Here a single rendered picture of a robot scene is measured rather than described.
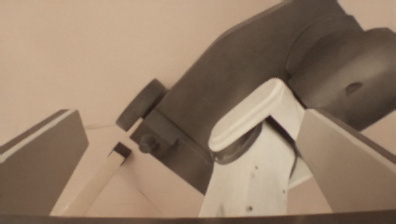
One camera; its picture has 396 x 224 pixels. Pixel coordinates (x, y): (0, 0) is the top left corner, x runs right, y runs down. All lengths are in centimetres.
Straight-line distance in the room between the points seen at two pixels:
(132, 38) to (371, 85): 65
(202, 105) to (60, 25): 60
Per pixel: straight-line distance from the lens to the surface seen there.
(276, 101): 36
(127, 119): 61
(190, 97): 54
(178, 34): 68
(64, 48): 91
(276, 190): 40
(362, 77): 38
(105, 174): 86
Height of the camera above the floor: 66
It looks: 61 degrees down
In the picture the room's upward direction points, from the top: 160 degrees counter-clockwise
